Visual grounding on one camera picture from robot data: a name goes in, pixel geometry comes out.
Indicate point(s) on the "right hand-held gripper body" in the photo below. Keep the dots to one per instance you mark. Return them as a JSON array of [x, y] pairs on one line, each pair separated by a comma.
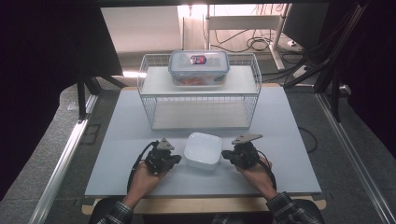
[[246, 155]]

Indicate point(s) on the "black curtain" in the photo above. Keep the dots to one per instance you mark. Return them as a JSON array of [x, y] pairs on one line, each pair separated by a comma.
[[46, 77], [376, 77]]

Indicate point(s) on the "white cabinet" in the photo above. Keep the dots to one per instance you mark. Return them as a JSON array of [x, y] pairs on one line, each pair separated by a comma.
[[141, 29]]

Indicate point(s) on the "person's leg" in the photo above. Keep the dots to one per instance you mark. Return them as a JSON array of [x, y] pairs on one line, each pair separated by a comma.
[[99, 208], [319, 211]]

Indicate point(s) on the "black metal stand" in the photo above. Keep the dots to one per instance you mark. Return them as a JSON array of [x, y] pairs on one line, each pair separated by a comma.
[[334, 81], [81, 96]]

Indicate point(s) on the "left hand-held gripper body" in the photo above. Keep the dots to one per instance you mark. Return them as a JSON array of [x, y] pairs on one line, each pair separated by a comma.
[[157, 160]]

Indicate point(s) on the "person's right hand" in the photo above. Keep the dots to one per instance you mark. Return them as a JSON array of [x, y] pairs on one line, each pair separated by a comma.
[[260, 177]]

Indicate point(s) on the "clear plastic food container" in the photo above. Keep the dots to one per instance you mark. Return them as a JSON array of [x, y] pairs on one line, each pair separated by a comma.
[[214, 79]]

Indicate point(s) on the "white desk frame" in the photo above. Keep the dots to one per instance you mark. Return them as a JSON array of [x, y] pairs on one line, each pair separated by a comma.
[[243, 22]]

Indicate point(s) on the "clear lid with blue rim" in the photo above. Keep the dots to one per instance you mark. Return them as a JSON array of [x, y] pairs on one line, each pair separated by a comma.
[[182, 62]]

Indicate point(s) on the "white square bowl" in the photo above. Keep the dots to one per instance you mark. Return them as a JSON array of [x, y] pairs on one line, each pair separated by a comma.
[[203, 149]]

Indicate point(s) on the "dark monitor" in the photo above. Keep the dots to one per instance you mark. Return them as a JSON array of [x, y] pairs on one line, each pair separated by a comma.
[[303, 26]]

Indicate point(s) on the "aluminium rail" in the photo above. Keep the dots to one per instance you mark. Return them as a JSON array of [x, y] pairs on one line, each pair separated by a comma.
[[62, 165], [351, 152]]

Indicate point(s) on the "person's left hand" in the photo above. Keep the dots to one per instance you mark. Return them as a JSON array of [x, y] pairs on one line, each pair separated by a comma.
[[141, 183]]

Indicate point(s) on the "person's left leg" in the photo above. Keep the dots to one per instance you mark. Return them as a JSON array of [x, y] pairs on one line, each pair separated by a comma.
[[99, 208]]

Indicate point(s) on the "person's right leg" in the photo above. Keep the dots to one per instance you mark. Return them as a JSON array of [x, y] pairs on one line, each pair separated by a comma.
[[319, 211]]

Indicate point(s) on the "orange food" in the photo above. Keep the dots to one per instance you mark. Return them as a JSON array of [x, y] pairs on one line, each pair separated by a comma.
[[191, 81]]

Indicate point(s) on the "white power strip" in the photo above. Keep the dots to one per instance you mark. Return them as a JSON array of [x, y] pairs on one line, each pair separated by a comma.
[[300, 71]]

